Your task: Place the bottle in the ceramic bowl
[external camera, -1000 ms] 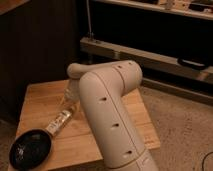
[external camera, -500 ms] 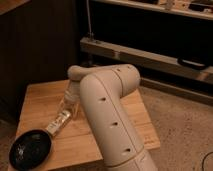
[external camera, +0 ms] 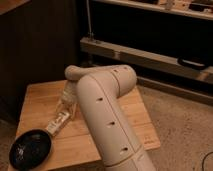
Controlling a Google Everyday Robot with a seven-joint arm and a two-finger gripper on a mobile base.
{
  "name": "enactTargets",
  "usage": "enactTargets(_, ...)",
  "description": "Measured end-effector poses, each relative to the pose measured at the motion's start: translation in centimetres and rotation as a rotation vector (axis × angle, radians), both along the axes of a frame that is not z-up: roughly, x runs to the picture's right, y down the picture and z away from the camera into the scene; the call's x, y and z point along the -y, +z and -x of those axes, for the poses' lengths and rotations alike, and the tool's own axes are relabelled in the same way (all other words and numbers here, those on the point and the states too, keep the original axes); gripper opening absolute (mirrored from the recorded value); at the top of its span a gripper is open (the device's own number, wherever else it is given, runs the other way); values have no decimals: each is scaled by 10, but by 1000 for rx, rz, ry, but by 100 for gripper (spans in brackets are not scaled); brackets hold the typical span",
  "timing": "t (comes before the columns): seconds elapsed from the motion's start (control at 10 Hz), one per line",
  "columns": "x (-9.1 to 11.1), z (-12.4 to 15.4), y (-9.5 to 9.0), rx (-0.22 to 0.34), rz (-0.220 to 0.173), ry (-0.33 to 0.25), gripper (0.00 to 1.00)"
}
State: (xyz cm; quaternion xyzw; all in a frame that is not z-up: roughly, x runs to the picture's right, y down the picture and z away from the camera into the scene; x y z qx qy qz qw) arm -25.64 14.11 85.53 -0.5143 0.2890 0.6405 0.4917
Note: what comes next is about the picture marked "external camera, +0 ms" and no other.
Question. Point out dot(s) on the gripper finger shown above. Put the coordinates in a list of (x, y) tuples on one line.
[(72, 111), (60, 107)]

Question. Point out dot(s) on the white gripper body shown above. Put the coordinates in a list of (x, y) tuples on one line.
[(68, 96)]

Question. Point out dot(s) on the small labelled bottle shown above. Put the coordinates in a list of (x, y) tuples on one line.
[(55, 125)]

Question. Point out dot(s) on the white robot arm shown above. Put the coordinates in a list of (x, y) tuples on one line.
[(96, 90)]

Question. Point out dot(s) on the wooden table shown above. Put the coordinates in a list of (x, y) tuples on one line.
[(73, 145)]

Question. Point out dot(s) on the metal stand pole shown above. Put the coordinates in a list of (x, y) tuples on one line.
[(90, 31)]

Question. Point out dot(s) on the wooden shelf beam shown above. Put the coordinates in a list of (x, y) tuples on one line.
[(144, 59)]

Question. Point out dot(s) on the upper wooden shelf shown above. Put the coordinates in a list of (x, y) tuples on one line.
[(177, 7)]

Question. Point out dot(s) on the black handle object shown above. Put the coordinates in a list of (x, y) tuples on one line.
[(193, 65)]

